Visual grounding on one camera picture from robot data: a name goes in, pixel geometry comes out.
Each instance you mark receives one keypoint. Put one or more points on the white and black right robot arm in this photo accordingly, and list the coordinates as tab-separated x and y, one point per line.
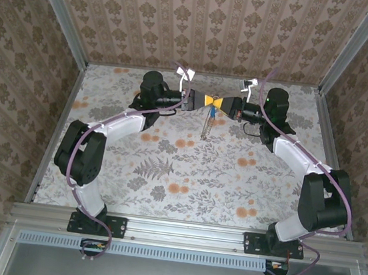
299	155

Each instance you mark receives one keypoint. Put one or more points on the thin aluminium wall rail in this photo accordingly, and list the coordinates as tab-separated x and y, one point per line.
112	65

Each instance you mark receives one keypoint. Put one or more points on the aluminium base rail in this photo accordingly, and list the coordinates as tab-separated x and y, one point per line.
185	233

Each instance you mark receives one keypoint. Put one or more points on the black controller board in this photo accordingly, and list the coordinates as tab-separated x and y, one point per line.
93	247
277	269

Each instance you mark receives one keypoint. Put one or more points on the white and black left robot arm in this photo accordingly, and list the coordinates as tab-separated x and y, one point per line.
121	124

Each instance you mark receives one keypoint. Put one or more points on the aluminium side rail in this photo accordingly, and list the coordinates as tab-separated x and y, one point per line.
330	145
59	122

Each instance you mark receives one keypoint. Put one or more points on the small blue capsule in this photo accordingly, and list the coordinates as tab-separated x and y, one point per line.
213	112

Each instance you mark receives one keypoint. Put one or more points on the aluminium corner post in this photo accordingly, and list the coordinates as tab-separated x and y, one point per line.
62	12
353	47

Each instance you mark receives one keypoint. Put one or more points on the floral patterned table cover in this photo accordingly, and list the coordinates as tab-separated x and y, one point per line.
215	181

